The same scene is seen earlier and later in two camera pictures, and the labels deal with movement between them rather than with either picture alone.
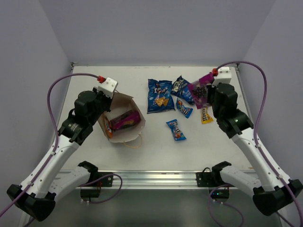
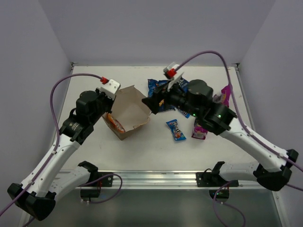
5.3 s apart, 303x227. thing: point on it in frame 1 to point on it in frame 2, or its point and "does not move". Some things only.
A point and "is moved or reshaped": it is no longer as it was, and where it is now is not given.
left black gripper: [105, 101] does not move
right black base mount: [207, 178] does not move
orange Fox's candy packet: [110, 134] to [115, 123]
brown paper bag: [124, 122] is moved or reshaped
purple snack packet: [125, 120] to [199, 132]
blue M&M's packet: [178, 135] does not move
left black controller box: [90, 193] does not move
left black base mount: [105, 182] does not move
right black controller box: [220, 194] does not move
